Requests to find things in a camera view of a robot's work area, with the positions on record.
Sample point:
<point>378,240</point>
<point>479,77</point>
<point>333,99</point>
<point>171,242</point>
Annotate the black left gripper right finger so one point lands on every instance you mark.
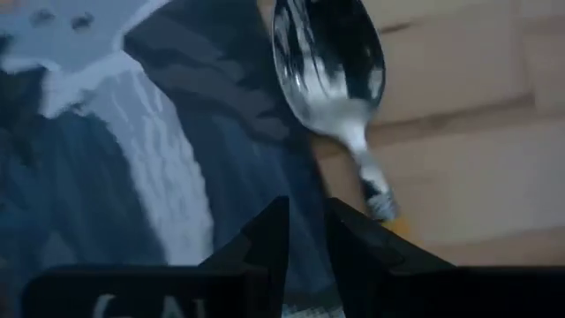
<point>362,247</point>

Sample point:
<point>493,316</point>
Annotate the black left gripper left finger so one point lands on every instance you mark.
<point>265,252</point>

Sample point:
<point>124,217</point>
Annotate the blue patterned cloth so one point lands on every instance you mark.
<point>185,146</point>

